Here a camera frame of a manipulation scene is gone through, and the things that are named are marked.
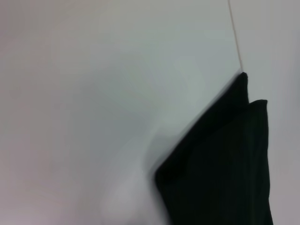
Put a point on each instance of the black shirt with FREE print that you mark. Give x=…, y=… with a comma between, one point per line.
x=222, y=164

